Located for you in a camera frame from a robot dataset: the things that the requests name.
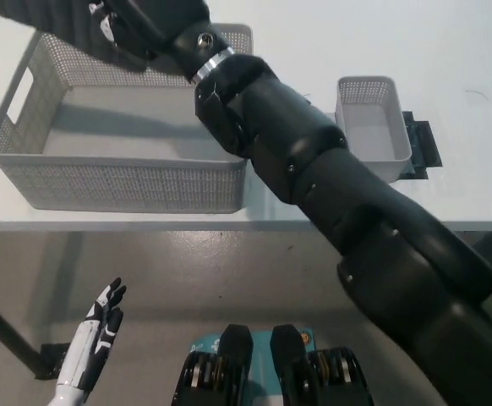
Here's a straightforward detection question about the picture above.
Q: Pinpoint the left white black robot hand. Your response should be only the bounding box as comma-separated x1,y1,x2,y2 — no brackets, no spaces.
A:
55,277,128,392

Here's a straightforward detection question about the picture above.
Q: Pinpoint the black table foot plate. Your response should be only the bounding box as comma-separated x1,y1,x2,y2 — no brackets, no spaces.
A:
34,342,72,380

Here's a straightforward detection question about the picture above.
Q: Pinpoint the black table leg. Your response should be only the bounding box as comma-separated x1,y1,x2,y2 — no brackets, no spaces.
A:
0,286,41,374

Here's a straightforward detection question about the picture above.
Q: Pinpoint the black teal robot body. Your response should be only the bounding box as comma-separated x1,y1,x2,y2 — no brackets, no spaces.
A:
172,323,374,406

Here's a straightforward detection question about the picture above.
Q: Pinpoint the large grey perforated basket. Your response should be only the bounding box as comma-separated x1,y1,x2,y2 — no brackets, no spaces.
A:
0,23,254,215

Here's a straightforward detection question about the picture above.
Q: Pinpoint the small grey perforated basket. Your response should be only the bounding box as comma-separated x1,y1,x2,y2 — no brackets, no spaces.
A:
335,75,413,184

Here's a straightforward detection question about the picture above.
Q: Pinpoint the black mat under small basket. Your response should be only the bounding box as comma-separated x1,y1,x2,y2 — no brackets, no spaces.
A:
396,111,444,181

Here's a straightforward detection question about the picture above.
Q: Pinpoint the black thread scrap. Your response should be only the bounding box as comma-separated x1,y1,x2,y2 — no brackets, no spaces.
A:
464,87,491,103

